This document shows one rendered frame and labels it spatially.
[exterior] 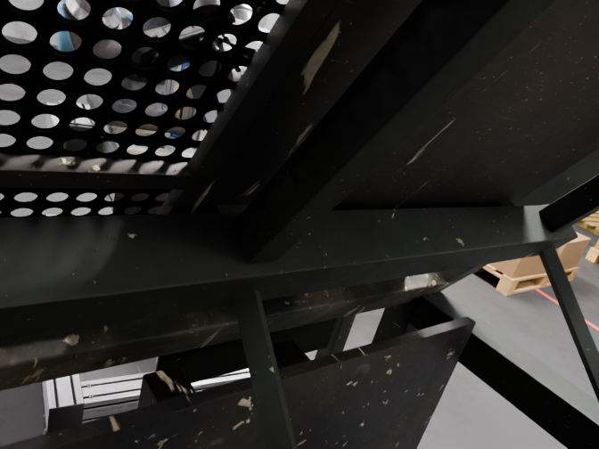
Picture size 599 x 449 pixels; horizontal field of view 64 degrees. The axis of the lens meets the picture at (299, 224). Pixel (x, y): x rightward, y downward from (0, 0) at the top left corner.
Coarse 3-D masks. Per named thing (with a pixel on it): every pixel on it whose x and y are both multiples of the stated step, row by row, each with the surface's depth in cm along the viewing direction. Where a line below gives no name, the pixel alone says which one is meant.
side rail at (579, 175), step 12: (588, 156) 98; (576, 168) 100; (588, 168) 98; (552, 180) 104; (564, 180) 102; (576, 180) 100; (588, 180) 98; (540, 192) 106; (552, 192) 104; (564, 192) 102; (516, 204) 110; (528, 204) 108; (540, 204) 106; (444, 276) 126; (456, 276) 123
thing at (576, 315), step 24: (552, 264) 98; (240, 312) 52; (264, 312) 54; (576, 312) 95; (264, 336) 51; (576, 336) 94; (264, 360) 50; (264, 384) 50; (264, 408) 49; (264, 432) 49; (288, 432) 49
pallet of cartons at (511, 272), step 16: (576, 240) 382; (560, 256) 369; (576, 256) 394; (496, 272) 354; (512, 272) 343; (528, 272) 354; (544, 272) 370; (576, 272) 408; (496, 288) 351; (512, 288) 346; (528, 288) 365
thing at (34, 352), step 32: (352, 288) 106; (384, 288) 111; (416, 288) 118; (160, 320) 78; (192, 320) 81; (224, 320) 84; (288, 320) 98; (320, 320) 109; (0, 352) 64; (32, 352) 66; (64, 352) 68; (96, 352) 71; (128, 352) 77; (160, 352) 84; (0, 384) 69
